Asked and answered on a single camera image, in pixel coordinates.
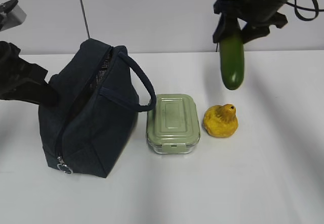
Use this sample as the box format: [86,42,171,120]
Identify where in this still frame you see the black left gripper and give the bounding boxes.
[1,41,60,106]

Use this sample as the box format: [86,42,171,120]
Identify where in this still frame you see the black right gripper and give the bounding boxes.
[213,0,288,44]

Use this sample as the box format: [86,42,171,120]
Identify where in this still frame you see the green cucumber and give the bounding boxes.
[219,19,245,90]

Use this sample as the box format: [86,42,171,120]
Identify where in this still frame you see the dark blue fabric bag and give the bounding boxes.
[38,39,156,178]

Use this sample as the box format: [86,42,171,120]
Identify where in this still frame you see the yellow squash toy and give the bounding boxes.
[202,104,238,138]

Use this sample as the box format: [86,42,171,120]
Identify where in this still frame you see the green lid glass container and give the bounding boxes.
[146,94,200,154]

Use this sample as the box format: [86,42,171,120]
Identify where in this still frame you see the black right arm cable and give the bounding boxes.
[287,0,324,21]

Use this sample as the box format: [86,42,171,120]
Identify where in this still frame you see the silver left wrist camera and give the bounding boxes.
[1,0,27,31]

